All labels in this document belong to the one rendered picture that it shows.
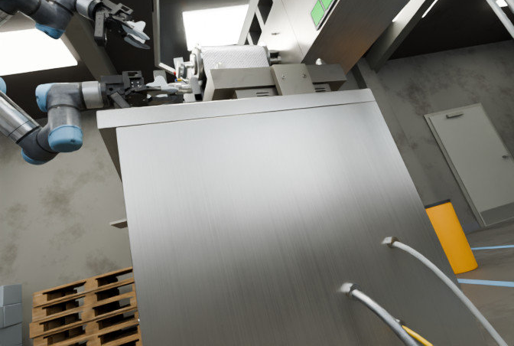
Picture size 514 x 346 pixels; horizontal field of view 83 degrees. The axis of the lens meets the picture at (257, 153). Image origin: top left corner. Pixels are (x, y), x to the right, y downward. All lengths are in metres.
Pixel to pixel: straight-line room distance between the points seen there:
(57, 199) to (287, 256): 4.86
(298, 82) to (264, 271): 0.48
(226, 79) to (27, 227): 4.83
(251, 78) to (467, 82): 6.96
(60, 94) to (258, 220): 0.63
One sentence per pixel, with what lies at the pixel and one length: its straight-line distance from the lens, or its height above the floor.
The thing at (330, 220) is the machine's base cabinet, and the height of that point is 0.59.
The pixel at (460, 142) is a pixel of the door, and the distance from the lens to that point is 6.61.
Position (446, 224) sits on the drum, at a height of 0.38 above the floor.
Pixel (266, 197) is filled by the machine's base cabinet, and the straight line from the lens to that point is 0.59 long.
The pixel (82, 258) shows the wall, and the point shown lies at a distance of 4.98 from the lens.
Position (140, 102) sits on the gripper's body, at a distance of 0.96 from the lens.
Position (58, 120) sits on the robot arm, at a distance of 0.91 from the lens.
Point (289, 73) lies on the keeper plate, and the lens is 0.81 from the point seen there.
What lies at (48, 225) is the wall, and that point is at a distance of 5.25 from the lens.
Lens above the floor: 0.57
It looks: 19 degrees up
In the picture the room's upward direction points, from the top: 16 degrees counter-clockwise
